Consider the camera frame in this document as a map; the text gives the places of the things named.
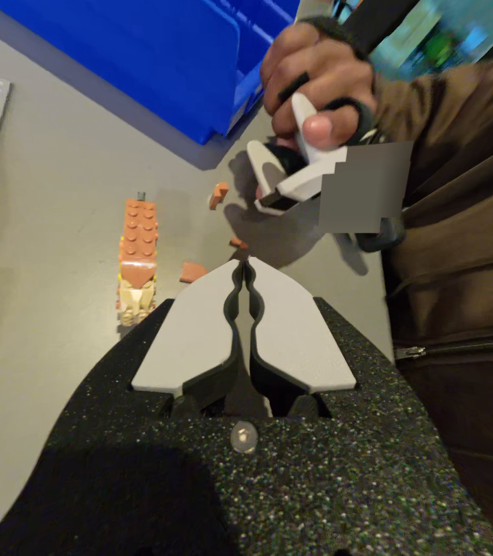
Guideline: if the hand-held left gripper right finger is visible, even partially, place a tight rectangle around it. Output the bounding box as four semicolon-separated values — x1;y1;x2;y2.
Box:
245;256;357;394

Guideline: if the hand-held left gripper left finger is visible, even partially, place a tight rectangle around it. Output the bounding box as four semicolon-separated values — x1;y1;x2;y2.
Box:
131;259;245;399

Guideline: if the curved reddish-brown toy brick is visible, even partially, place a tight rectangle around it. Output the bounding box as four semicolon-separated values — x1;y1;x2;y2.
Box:
179;261;208;283

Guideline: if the stepped reddish-brown toy brick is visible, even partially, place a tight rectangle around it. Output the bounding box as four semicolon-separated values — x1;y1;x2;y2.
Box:
208;182;230;211

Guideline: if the reddish-brown toy brick model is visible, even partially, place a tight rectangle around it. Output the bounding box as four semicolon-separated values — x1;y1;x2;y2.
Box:
115;190;160;327

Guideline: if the blue plastic storage bin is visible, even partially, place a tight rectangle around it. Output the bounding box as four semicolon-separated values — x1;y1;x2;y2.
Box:
0;0;302;147

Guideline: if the grey desk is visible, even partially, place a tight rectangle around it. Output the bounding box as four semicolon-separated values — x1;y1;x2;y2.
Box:
0;17;397;483

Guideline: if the person's right hand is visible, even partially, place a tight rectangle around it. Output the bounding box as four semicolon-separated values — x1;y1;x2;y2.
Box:
259;22;378;152

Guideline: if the person's brown jacket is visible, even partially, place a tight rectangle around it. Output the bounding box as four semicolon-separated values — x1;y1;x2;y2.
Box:
379;174;493;556

